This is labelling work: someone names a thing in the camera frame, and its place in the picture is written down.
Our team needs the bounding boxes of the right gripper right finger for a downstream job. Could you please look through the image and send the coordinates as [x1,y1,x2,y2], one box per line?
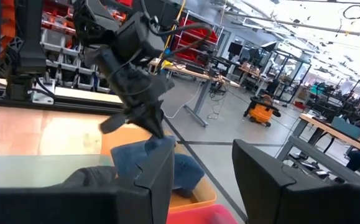
[231,139,360,224]

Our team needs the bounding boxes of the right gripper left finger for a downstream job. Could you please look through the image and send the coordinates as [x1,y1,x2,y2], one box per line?
[0,141,177,224]

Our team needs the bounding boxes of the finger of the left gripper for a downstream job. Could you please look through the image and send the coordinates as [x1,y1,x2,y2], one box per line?
[142,104,165,139]
[126,108,160,139]

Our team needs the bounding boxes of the black cap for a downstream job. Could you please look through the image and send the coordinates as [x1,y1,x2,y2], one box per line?
[62,166,118,189]

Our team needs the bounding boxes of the orange plastic bin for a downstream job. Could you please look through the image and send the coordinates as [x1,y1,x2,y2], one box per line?
[100,126,218,215]

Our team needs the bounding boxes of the pink plastic bin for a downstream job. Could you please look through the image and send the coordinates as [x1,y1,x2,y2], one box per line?
[166,203,240,224]

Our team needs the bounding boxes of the desk with gray legs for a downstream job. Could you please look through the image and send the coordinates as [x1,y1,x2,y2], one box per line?
[148,58,241,128]

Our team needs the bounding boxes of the storage bin rack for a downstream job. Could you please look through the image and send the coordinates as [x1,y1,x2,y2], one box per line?
[39,0,112,94]

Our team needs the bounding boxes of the orange shop vacuum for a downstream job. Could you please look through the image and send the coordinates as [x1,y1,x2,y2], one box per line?
[243,94,282,128]

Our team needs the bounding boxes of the shelf with red bins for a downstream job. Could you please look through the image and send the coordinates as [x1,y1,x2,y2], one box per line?
[172,17,226,65]

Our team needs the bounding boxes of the wooden top table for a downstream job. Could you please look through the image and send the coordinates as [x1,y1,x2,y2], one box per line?
[275,112,360,184]

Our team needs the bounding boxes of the black monitor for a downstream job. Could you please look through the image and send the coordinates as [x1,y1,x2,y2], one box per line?
[228,42,244,57]

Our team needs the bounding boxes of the teal plastic bin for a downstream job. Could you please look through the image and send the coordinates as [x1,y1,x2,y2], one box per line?
[0,154,118,192]

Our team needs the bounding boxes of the orange storage bins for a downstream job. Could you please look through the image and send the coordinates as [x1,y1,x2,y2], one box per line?
[0,0,19,60]

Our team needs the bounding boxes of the white floor cable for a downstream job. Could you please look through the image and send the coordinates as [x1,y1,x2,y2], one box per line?
[164,79,205,121]

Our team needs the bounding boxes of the black aluminium table frame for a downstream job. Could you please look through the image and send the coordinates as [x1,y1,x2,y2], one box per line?
[0,84,127,115]

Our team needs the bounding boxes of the yellow cable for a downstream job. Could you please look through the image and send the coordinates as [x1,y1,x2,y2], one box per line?
[153,0,187,74]

